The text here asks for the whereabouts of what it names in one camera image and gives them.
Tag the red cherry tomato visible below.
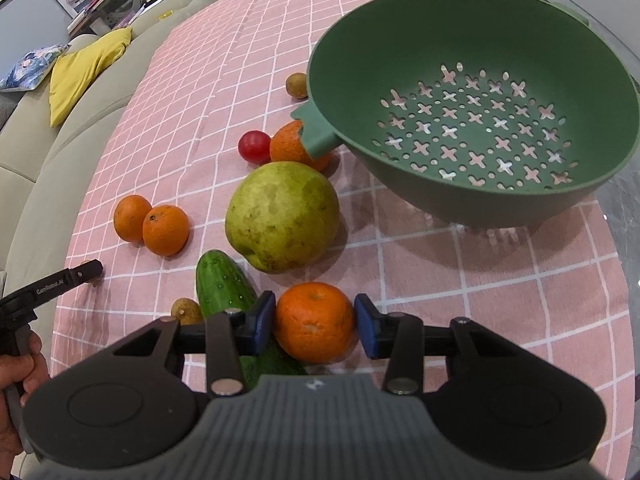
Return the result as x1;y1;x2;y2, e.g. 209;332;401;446
238;130;271;165

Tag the orange mandarin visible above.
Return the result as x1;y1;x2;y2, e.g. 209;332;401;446
269;119;331;171
113;195;152;243
142;205;190;257
273;282;358;365

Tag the yellow cushion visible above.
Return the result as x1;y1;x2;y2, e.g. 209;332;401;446
49;27;132;128

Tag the person's left hand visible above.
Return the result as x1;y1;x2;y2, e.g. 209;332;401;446
0;331;51;470

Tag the green cucumber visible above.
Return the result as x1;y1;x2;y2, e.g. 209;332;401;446
195;249;307;389

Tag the beige sofa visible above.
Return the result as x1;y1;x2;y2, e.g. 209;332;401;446
1;0;217;295

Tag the orange mandarin by handle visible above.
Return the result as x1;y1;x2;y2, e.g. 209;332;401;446
269;119;331;171

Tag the green plastic colander bowl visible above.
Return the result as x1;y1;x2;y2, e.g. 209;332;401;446
293;0;639;228

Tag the blue patterned cushion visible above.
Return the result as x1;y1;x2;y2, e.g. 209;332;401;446
1;44;70;93

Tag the pink checkered tablecloth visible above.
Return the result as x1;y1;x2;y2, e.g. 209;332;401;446
50;0;634;479

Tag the large yellow-green pear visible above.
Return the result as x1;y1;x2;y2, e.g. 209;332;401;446
224;162;340;274

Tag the brown longan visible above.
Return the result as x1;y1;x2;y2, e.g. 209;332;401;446
285;73;308;101
170;298;204;326

